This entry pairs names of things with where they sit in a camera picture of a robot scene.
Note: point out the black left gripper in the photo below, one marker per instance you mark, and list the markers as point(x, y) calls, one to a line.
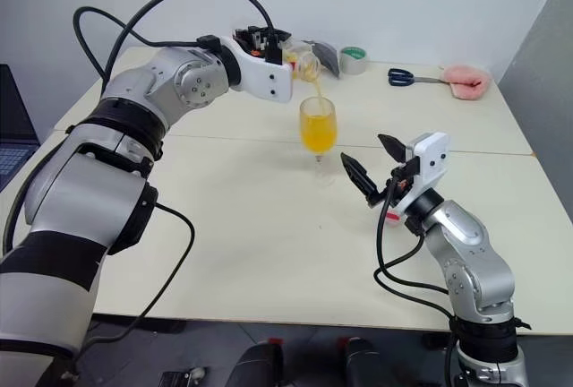
point(257, 42)

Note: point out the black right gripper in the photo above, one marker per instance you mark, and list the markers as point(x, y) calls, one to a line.
point(403, 169)

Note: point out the clear bottle with orange drink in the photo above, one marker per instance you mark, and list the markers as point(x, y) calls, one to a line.
point(306, 69)

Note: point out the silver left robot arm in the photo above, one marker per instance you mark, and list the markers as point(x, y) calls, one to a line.
point(134, 82)

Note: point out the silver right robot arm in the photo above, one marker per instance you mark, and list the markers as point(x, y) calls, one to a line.
point(470, 266)

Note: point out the clear wine glass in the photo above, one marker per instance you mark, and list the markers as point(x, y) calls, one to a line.
point(317, 131)

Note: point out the tape roll with green core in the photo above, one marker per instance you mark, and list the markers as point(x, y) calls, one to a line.
point(353, 62)

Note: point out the pink cloth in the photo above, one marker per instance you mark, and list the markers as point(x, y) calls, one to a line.
point(465, 82)

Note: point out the dark rounded shape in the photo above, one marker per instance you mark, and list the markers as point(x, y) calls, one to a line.
point(371, 364)

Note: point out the small red block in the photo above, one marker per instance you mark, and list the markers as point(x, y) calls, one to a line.
point(274, 342)

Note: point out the dark laptop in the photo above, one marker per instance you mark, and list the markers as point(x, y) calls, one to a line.
point(13, 136)

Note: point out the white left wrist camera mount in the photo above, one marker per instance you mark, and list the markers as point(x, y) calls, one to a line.
point(268, 82)

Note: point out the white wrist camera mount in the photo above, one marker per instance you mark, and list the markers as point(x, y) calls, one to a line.
point(430, 158)
point(268, 82)

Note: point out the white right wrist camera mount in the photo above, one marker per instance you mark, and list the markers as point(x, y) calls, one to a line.
point(430, 158)

